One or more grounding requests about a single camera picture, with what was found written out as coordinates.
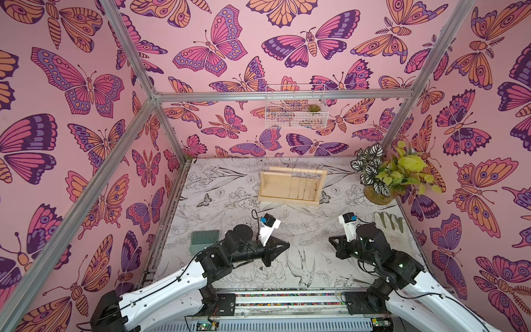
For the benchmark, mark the potted green leafy plant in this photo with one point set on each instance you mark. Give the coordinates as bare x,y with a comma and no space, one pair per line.
385,178

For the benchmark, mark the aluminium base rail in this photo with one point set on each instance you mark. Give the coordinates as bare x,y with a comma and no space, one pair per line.
291,311

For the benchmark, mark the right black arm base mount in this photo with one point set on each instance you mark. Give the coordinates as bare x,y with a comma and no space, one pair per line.
369,301

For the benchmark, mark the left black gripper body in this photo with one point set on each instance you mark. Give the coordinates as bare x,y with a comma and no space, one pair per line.
253,252

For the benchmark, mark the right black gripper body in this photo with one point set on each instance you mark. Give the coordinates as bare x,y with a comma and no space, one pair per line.
346,245

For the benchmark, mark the beige green gardening glove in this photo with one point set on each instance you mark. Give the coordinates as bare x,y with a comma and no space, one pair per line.
395,231

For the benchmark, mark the metal cage frame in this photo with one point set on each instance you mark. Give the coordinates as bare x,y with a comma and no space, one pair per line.
32,282

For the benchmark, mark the white wire wall basket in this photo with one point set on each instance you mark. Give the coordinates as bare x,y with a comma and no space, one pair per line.
289,110

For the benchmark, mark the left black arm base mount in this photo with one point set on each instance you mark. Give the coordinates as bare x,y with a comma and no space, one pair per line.
219,304

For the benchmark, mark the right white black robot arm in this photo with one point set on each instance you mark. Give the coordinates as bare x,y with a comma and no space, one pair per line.
402,286

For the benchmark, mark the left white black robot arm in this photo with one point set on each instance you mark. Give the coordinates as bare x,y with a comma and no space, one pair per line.
187,292

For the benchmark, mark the small succulent in basket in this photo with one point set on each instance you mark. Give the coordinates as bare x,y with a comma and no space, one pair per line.
314,108

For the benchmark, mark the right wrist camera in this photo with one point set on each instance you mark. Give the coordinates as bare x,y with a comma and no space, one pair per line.
349,221

